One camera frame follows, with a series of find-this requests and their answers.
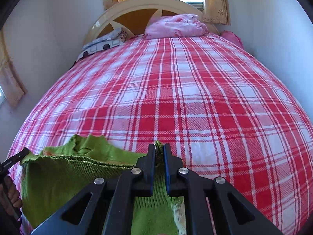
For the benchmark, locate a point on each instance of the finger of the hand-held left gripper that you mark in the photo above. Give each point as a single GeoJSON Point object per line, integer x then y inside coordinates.
{"type": "Point", "coordinates": [14, 160]}

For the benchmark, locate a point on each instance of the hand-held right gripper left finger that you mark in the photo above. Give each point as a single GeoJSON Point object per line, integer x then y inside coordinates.
{"type": "Point", "coordinates": [152, 173]}

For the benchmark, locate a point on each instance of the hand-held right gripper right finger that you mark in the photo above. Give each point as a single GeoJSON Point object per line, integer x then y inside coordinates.
{"type": "Point", "coordinates": [167, 173]}

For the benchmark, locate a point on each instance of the green orange striped knit sweater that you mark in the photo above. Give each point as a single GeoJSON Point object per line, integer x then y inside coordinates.
{"type": "Point", "coordinates": [61, 183]}

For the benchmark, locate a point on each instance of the person's left hand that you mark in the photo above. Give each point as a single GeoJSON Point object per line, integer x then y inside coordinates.
{"type": "Point", "coordinates": [13, 191]}

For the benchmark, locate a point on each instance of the side window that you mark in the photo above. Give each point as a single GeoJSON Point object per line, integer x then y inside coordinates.
{"type": "Point", "coordinates": [2, 98]}

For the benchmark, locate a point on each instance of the yellow side window curtain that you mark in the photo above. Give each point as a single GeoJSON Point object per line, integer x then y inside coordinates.
{"type": "Point", "coordinates": [12, 78]}

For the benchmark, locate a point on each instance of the bed with red plaid sheet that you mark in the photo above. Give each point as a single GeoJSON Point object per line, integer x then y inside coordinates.
{"type": "Point", "coordinates": [183, 90]}

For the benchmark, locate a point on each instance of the grey patterned pillow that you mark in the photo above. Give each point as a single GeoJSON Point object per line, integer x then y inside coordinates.
{"type": "Point", "coordinates": [102, 44]}

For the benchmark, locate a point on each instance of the pink folded quilt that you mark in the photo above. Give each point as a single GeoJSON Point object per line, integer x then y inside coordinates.
{"type": "Point", "coordinates": [176, 25]}

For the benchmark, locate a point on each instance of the pink cloth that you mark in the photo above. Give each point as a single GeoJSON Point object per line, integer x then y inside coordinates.
{"type": "Point", "coordinates": [231, 39]}

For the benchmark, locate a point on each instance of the cream arched wooden headboard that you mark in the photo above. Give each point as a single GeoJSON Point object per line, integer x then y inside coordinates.
{"type": "Point", "coordinates": [137, 17]}

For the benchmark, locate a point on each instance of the narrow yellow curtain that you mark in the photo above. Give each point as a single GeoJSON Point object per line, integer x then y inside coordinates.
{"type": "Point", "coordinates": [216, 2]}

